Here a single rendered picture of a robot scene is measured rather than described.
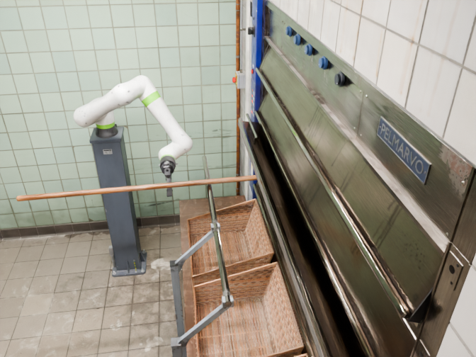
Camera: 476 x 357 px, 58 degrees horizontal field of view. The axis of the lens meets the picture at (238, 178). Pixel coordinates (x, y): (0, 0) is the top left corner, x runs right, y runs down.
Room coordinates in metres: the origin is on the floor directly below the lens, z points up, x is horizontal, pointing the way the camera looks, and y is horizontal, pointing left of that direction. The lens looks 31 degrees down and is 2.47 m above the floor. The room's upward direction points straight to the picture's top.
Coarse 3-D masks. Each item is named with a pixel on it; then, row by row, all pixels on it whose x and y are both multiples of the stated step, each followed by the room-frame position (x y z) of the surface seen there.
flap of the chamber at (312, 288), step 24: (264, 144) 2.10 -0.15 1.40; (264, 168) 1.83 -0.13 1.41; (288, 192) 1.63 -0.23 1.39; (288, 216) 1.44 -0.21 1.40; (288, 240) 1.28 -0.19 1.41; (312, 240) 1.29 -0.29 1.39; (288, 264) 1.15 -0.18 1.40; (312, 264) 1.15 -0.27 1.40; (312, 288) 1.03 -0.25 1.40; (336, 312) 0.94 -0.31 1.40; (312, 336) 0.85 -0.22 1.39; (336, 336) 0.84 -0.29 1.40
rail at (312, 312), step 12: (240, 120) 2.35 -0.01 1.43; (252, 156) 1.92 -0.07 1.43; (264, 180) 1.68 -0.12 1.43; (264, 192) 1.60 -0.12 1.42; (276, 216) 1.40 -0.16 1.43; (288, 252) 1.18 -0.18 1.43; (300, 276) 1.06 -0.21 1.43; (300, 288) 1.01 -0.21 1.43; (312, 312) 0.91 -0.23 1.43; (312, 324) 0.87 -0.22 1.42; (324, 336) 0.82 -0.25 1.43; (324, 348) 0.78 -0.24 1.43
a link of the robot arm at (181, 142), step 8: (152, 104) 2.41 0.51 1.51; (160, 104) 2.42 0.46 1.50; (152, 112) 2.41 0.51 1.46; (160, 112) 2.40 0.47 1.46; (168, 112) 2.42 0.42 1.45; (160, 120) 2.39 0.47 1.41; (168, 120) 2.39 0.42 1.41; (168, 128) 2.37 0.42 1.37; (176, 128) 2.38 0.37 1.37; (176, 136) 2.35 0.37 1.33; (184, 136) 2.36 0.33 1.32; (176, 144) 2.33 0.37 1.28; (184, 144) 2.33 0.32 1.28; (192, 144) 2.36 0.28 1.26; (176, 152) 2.32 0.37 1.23; (184, 152) 2.34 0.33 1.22
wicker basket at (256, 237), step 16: (224, 208) 2.34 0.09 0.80; (240, 208) 2.36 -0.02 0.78; (256, 208) 2.30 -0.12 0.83; (192, 224) 2.31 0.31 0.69; (208, 224) 2.33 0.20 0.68; (256, 224) 2.20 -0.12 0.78; (192, 240) 2.26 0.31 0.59; (208, 240) 2.26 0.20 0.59; (224, 240) 2.26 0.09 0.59; (256, 240) 2.11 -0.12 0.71; (192, 256) 2.10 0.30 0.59; (208, 256) 2.10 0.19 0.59; (224, 256) 2.10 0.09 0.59; (240, 256) 2.10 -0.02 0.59; (256, 256) 1.83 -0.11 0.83; (272, 256) 1.84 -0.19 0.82; (192, 272) 1.81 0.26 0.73; (208, 272) 1.79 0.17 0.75; (240, 272) 1.82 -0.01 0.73; (192, 288) 1.82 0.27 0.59
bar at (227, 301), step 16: (208, 176) 2.13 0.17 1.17; (208, 192) 1.97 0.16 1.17; (176, 272) 1.63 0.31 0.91; (224, 272) 1.35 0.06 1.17; (176, 288) 1.63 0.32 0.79; (224, 288) 1.26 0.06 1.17; (176, 304) 1.63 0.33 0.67; (224, 304) 1.19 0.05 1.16; (176, 320) 1.62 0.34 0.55; (208, 320) 1.18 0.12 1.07; (192, 336) 1.17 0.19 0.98; (176, 352) 1.15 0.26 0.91
